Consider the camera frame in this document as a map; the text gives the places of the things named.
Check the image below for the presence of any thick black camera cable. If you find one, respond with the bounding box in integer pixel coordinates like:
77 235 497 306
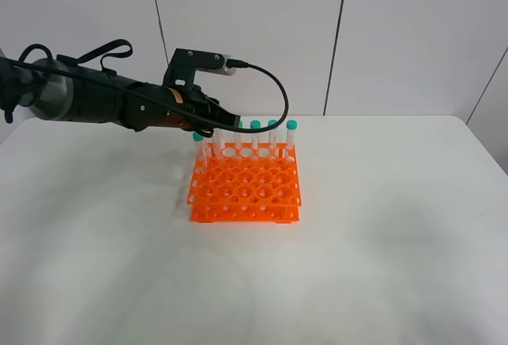
0 38 291 142

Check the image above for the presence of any green-capped test tube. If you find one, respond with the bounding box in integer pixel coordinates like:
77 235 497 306
212 128 224 161
193 132 208 173

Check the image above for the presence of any row tube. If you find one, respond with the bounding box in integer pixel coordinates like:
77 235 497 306
286 120 298 151
250 120 261 160
233 132 243 159
268 119 277 160

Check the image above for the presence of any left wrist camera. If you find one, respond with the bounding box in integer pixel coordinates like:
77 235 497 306
205 54 236 76

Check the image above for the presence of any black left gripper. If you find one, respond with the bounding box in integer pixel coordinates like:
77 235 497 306
162 48 240 137

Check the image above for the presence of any orange test tube rack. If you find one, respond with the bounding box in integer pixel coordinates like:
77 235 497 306
187 140 302 223

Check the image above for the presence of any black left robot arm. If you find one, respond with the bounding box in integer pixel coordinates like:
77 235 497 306
1 44 240 137

